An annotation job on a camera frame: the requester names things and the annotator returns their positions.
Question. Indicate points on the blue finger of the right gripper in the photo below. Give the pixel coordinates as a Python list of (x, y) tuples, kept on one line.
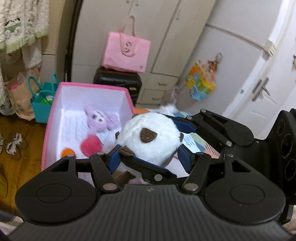
[(150, 173), (184, 125)]

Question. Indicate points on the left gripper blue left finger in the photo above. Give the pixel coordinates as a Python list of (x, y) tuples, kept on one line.
[(103, 167)]

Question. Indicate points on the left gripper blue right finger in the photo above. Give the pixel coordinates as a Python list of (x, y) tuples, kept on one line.
[(196, 165)]

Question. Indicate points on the white mesh bath puff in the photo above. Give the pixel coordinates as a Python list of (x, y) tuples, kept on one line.
[(169, 109)]

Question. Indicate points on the white round panda plush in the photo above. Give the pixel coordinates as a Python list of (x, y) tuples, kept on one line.
[(152, 137)]

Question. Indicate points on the pink fluffy plush toy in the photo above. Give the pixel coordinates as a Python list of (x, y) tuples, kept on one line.
[(97, 122)]

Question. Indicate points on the orange ball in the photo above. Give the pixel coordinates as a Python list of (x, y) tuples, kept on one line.
[(67, 152)]

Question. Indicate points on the colourful hanging paper bag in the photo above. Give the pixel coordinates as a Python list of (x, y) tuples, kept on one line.
[(201, 79)]

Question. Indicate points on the white door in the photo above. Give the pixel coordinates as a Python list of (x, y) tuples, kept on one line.
[(260, 115)]

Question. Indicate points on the black suitcase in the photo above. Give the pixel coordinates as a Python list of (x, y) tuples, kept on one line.
[(131, 81)]

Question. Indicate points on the patterned slippers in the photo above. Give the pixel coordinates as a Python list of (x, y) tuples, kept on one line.
[(13, 145)]

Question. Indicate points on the teal bag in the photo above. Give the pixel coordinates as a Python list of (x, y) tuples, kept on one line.
[(42, 100)]

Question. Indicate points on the pink tote bag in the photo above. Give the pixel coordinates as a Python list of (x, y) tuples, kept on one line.
[(126, 53)]

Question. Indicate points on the beige wooden wardrobe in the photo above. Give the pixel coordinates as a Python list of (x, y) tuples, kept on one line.
[(152, 38)]

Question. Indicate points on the brown paper bag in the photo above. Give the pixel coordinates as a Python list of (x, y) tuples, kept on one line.
[(20, 95)]

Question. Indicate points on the cream knit cardigan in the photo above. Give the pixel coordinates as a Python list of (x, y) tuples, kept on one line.
[(23, 24)]

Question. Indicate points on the silver door handle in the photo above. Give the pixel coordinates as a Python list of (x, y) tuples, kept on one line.
[(260, 87)]

